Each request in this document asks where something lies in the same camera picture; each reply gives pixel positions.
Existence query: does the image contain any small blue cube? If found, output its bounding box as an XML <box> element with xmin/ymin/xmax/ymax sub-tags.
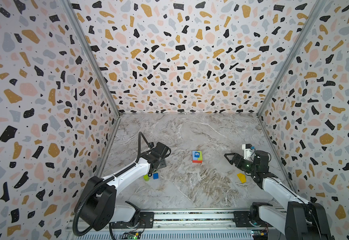
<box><xmin>152</xmin><ymin>173</ymin><xmax>159</xmax><ymax>180</ymax></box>

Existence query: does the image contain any light blue block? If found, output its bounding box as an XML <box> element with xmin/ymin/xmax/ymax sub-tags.
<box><xmin>192</xmin><ymin>151</ymin><xmax>198</xmax><ymax>161</ymax></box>

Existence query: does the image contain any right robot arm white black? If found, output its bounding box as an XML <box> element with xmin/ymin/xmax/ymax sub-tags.
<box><xmin>224</xmin><ymin>145</ymin><xmax>332</xmax><ymax>240</ymax></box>

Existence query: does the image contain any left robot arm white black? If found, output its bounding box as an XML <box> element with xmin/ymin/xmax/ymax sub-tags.
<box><xmin>72</xmin><ymin>142</ymin><xmax>171</xmax><ymax>237</ymax></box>

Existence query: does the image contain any yellow wedge block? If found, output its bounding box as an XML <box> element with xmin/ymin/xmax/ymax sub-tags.
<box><xmin>237</xmin><ymin>173</ymin><xmax>247</xmax><ymax>184</ymax></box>

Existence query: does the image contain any lime green cylinder block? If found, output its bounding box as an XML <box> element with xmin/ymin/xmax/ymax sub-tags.
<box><xmin>143</xmin><ymin>175</ymin><xmax>149</xmax><ymax>182</ymax></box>

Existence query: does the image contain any right electronics board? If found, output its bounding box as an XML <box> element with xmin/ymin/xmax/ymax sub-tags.
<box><xmin>251</xmin><ymin>230</ymin><xmax>268</xmax><ymax>240</ymax></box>

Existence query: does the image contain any electronics board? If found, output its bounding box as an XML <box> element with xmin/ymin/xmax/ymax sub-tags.
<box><xmin>120</xmin><ymin>232</ymin><xmax>141</xmax><ymax>240</ymax></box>
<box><xmin>251</xmin><ymin>230</ymin><xmax>268</xmax><ymax>240</ymax></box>

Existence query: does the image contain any left electronics board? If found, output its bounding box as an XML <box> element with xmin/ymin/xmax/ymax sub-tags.
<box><xmin>120</xmin><ymin>232</ymin><xmax>141</xmax><ymax>240</ymax></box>

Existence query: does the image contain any left corner aluminium profile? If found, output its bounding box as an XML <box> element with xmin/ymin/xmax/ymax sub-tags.
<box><xmin>60</xmin><ymin>0</ymin><xmax>120</xmax><ymax>119</ymax></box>

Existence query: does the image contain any corner aluminium profile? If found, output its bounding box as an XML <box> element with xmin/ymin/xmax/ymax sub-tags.
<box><xmin>60</xmin><ymin>0</ymin><xmax>120</xmax><ymax>119</ymax></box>
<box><xmin>257</xmin><ymin>0</ymin><xmax>325</xmax><ymax>119</ymax></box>

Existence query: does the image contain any right corner aluminium profile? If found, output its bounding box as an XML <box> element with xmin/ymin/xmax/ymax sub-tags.
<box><xmin>257</xmin><ymin>0</ymin><xmax>325</xmax><ymax>119</ymax></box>

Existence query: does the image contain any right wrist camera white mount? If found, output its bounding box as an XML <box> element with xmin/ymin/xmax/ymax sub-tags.
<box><xmin>242</xmin><ymin>144</ymin><xmax>256</xmax><ymax>160</ymax></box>

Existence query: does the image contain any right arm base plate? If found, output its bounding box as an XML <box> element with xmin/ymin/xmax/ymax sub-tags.
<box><xmin>233</xmin><ymin>211</ymin><xmax>266</xmax><ymax>228</ymax></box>

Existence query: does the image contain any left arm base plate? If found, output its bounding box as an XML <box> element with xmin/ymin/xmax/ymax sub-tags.
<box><xmin>110</xmin><ymin>212</ymin><xmax>154</xmax><ymax>230</ymax></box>

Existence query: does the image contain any aluminium mounting rail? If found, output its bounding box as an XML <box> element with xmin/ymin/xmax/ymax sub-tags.
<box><xmin>80</xmin><ymin>209</ymin><xmax>286</xmax><ymax>240</ymax></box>

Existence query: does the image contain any black corrugated cable conduit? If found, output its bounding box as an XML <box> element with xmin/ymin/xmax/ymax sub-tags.
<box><xmin>71</xmin><ymin>131</ymin><xmax>155</xmax><ymax>237</ymax></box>

